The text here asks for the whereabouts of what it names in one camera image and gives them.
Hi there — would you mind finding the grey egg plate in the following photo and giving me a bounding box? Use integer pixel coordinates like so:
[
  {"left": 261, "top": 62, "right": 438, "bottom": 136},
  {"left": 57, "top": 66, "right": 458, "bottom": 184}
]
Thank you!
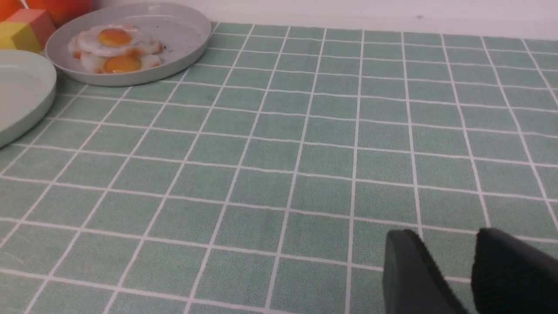
[{"left": 44, "top": 2, "right": 211, "bottom": 87}]

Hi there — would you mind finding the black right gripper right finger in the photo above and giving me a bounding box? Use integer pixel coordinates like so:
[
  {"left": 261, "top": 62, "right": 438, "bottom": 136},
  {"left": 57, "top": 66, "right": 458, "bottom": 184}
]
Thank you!
[{"left": 471, "top": 227, "right": 558, "bottom": 314}]

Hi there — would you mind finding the salmon pink cube block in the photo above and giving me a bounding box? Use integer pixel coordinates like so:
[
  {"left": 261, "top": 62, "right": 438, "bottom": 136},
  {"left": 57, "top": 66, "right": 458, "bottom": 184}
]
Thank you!
[{"left": 4, "top": 9, "right": 56, "bottom": 50}]

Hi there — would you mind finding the orange fruit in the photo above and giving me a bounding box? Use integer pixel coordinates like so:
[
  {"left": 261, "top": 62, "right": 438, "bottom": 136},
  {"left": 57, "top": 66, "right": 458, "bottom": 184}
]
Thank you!
[{"left": 26, "top": 0, "right": 94, "bottom": 26}]

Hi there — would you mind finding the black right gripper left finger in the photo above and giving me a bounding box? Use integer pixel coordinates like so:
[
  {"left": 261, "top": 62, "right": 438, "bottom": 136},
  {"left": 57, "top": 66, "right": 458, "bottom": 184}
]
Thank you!
[{"left": 383, "top": 230, "right": 468, "bottom": 314}]

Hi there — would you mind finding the pale green centre plate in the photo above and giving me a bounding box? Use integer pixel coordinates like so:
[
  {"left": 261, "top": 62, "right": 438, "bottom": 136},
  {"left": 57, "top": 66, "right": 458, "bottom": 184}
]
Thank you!
[{"left": 0, "top": 49, "right": 57, "bottom": 147}]

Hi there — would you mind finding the fried egg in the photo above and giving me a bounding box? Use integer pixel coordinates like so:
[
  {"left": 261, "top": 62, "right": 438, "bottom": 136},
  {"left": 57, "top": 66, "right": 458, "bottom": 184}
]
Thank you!
[
  {"left": 80, "top": 52, "right": 162, "bottom": 74},
  {"left": 68, "top": 23, "right": 163, "bottom": 59}
]

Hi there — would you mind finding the yellow cube block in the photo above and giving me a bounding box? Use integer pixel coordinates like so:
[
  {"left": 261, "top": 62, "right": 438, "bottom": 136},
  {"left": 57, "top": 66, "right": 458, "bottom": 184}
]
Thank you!
[{"left": 0, "top": 21, "right": 43, "bottom": 53}]

